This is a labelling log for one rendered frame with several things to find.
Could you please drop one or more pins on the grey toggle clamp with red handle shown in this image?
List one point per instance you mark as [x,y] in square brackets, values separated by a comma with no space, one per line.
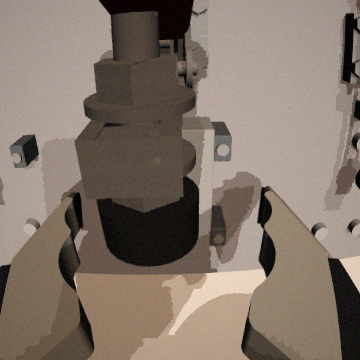
[351,67]

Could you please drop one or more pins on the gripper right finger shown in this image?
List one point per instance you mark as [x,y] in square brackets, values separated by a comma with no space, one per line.
[308,308]

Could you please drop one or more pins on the grey fixture plate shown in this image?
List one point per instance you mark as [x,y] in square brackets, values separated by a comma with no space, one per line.
[275,80]

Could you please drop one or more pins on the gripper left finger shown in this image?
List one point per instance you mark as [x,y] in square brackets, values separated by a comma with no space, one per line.
[41,316]

